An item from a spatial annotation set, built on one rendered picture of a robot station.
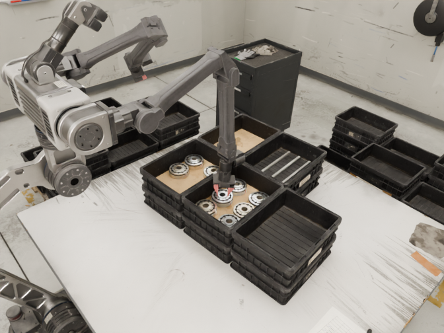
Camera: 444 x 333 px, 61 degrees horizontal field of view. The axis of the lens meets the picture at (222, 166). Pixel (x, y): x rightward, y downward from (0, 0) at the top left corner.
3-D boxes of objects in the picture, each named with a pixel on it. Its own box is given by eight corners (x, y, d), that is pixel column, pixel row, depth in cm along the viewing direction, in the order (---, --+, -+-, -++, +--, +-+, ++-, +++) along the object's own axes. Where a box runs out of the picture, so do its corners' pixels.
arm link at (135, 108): (117, 106, 122) (125, 113, 118) (144, 97, 127) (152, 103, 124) (120, 131, 127) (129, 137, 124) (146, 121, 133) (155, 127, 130)
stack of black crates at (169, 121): (162, 178, 304) (158, 130, 277) (142, 161, 322) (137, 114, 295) (201, 159, 326) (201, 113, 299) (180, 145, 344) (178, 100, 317)
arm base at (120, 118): (100, 135, 124) (94, 101, 116) (122, 126, 128) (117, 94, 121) (113, 146, 119) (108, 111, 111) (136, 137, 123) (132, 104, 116)
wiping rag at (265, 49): (263, 58, 325) (263, 54, 323) (245, 51, 338) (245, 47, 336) (285, 51, 341) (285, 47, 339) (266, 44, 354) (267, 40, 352)
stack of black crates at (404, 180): (405, 216, 279) (427, 167, 252) (384, 236, 262) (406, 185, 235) (357, 189, 302) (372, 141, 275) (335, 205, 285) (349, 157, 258)
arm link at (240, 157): (217, 143, 168) (230, 152, 163) (236, 136, 174) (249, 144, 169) (215, 166, 174) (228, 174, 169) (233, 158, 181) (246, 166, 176)
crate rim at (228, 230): (229, 235, 155) (229, 230, 154) (180, 201, 171) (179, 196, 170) (285, 189, 180) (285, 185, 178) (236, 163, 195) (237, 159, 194)
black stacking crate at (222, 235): (228, 250, 161) (229, 231, 154) (180, 216, 177) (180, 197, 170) (281, 205, 185) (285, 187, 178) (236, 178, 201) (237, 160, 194)
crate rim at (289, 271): (291, 277, 140) (291, 273, 138) (229, 235, 155) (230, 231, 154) (342, 221, 164) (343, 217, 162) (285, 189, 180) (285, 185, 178)
